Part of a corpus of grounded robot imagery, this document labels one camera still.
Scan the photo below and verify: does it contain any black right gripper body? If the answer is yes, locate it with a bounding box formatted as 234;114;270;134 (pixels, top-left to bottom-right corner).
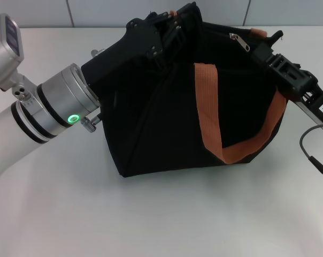
292;82;323;134

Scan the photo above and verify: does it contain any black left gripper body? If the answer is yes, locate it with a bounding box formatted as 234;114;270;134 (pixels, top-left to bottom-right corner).
81;18;164;97

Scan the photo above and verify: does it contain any silver zipper pull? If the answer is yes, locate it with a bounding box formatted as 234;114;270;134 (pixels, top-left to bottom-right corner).
229;32;251;54

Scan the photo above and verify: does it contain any black bag with orange straps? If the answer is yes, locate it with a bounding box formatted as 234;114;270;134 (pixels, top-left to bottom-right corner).
101;2;301;178

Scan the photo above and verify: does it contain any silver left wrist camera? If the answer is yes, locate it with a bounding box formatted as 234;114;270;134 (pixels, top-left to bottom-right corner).
0;13;25;92

